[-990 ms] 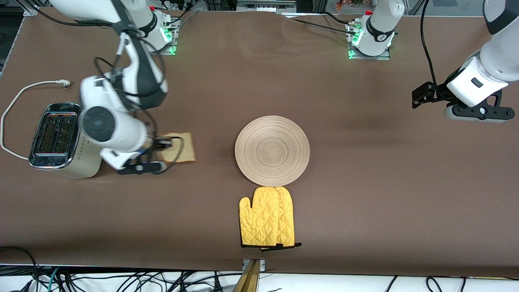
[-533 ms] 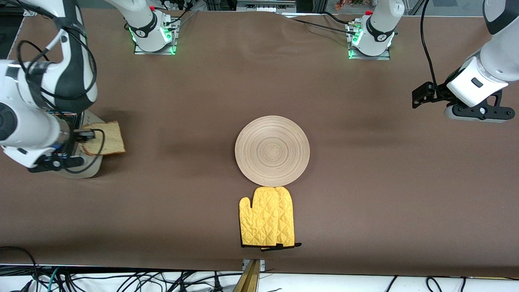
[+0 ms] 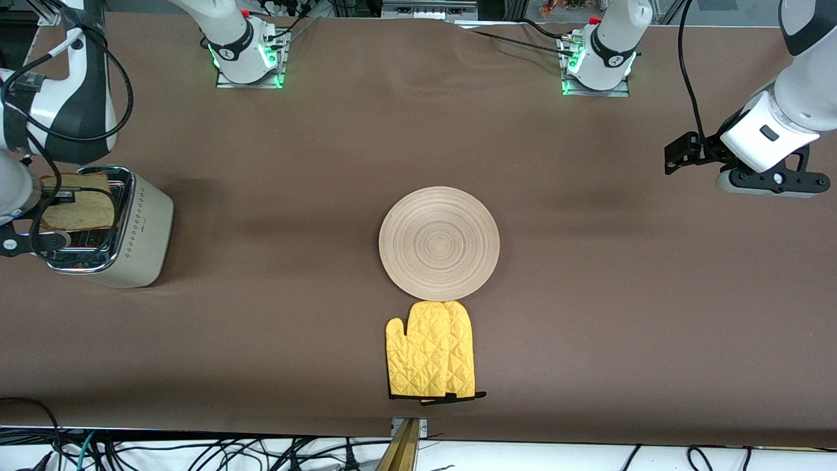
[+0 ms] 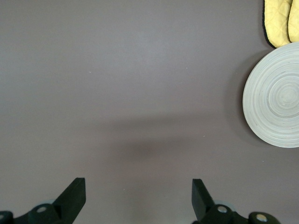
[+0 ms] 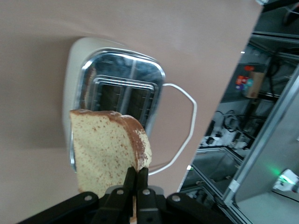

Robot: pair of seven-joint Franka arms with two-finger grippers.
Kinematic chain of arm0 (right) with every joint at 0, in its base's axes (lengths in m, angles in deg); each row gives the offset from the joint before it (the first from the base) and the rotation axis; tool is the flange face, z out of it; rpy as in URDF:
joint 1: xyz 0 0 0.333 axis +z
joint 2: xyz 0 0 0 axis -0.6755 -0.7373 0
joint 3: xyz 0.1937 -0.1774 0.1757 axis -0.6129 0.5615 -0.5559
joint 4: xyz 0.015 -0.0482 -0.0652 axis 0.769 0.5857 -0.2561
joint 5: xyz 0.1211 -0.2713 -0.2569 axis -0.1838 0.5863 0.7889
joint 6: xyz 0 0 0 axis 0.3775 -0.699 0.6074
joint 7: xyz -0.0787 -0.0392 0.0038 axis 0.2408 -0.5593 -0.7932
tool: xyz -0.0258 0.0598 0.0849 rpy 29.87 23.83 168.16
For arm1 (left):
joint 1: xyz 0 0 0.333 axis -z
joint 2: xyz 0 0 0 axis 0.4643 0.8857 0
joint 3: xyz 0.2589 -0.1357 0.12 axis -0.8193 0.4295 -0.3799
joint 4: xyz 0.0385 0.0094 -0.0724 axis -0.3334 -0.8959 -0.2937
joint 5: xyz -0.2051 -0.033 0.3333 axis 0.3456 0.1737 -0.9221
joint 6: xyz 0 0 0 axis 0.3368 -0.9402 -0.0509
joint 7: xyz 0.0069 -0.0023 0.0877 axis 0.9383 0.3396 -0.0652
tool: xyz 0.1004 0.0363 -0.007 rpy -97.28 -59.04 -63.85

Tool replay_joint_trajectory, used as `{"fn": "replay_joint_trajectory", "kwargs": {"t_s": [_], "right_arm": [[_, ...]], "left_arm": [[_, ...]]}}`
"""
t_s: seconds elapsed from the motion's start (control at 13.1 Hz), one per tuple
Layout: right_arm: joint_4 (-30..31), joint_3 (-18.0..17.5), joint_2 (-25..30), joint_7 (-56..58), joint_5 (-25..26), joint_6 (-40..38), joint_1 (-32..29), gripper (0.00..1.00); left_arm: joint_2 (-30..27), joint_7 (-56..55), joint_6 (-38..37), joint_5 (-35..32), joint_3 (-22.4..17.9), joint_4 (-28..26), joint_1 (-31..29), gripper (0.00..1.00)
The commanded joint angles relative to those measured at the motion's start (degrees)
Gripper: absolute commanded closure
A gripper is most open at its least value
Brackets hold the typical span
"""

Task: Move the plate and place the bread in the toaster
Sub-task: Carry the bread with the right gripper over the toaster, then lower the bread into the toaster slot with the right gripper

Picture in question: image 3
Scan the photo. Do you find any thin black power cable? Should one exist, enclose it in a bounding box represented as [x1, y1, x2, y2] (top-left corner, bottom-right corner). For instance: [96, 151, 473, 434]
[265, 3, 321, 50]
[470, 29, 576, 58]
[520, 18, 570, 41]

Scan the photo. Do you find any teal cable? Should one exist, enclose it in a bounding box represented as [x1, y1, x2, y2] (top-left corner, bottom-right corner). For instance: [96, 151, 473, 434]
[75, 430, 99, 471]

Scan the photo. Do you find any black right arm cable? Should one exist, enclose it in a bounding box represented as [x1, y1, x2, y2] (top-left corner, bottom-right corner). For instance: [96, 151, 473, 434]
[0, 0, 135, 257]

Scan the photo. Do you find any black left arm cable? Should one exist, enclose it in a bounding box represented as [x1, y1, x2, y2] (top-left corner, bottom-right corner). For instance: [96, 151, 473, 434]
[679, 0, 710, 141]

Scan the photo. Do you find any looped black cable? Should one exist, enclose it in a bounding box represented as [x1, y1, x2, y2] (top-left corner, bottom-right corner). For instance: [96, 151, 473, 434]
[0, 396, 64, 471]

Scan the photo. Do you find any round wooden plate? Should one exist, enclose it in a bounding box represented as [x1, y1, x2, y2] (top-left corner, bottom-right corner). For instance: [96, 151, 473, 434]
[379, 186, 501, 302]

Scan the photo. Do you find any slice of bread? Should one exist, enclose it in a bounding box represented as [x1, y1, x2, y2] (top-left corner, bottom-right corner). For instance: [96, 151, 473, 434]
[41, 173, 116, 231]

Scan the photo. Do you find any cream and chrome toaster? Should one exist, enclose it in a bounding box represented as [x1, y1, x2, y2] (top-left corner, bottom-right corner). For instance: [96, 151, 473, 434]
[39, 167, 175, 288]

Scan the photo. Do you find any tan angled beam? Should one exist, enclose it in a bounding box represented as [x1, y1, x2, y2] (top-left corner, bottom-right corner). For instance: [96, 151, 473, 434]
[375, 419, 420, 471]

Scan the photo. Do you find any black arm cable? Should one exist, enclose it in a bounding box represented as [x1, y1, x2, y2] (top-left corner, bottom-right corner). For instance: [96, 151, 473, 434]
[679, 0, 710, 141]
[0, 0, 135, 257]

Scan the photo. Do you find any tangle of black cables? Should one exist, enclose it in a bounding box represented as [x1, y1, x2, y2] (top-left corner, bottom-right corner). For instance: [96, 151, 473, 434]
[98, 435, 393, 471]

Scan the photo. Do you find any small metal bracket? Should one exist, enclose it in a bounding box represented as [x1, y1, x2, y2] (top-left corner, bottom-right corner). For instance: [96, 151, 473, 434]
[390, 417, 429, 438]

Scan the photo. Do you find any silver aluminium frame rail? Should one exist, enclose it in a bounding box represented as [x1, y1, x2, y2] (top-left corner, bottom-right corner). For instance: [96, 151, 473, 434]
[381, 0, 478, 20]

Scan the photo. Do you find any brown table cover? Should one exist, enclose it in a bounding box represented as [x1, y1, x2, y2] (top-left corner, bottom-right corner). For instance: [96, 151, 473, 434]
[0, 13, 837, 449]

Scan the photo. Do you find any yellow quilted oven mitt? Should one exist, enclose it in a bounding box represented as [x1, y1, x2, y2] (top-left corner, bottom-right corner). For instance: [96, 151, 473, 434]
[385, 300, 458, 401]
[447, 301, 488, 401]

